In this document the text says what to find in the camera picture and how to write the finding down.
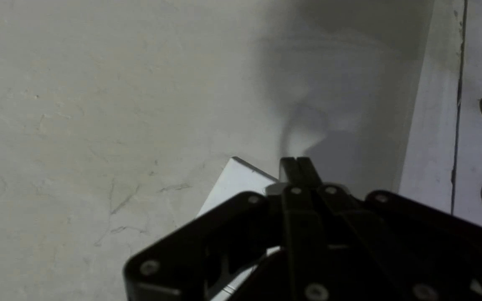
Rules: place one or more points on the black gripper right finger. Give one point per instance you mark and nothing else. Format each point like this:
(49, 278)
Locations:
(409, 245)

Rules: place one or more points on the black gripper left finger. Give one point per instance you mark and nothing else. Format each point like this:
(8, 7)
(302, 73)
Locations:
(225, 245)

